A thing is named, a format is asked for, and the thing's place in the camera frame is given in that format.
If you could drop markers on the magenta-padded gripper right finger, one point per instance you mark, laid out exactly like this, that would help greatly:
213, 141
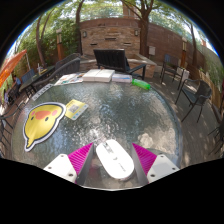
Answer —
161, 165

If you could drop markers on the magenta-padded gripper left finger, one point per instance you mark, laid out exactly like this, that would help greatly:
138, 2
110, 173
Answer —
63, 165

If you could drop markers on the white computer mouse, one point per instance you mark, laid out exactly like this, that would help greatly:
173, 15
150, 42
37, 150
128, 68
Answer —
115, 160

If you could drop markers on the yellow bird-shaped mouse pad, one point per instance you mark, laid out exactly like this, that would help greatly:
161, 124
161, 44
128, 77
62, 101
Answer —
40, 123

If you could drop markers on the yellow card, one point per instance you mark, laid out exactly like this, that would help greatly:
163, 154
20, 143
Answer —
76, 109

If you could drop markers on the black mesh patio chair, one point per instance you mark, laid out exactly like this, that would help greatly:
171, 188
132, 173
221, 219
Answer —
5, 126
203, 90
218, 136

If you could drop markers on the green bottle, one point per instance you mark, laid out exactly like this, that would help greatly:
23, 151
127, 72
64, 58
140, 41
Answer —
141, 84

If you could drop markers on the dark glass patio table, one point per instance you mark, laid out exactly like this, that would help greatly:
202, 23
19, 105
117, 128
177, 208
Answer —
36, 78

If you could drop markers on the black wicker chair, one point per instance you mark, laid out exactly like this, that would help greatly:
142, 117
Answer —
63, 70
66, 59

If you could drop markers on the blue chair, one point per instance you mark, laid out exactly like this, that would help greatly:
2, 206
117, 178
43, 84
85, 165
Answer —
28, 76

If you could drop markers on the small white-blue book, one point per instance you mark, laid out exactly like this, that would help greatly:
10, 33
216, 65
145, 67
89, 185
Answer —
121, 78

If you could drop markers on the person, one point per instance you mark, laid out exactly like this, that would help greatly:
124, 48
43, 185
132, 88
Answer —
16, 81

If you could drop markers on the open white book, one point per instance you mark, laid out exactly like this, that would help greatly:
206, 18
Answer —
98, 75

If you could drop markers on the dark metal patio chair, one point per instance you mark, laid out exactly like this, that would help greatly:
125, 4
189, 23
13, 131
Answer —
169, 60

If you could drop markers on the orange umbrella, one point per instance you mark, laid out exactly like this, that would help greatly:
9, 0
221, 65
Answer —
11, 65

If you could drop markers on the black slatted lounge chair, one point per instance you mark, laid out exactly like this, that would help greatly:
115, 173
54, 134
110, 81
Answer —
110, 59

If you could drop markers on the grey wall box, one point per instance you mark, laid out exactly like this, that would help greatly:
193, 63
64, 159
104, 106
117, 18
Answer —
151, 50

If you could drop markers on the wooden lamp post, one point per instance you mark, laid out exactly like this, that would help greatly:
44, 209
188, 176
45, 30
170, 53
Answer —
184, 51
59, 45

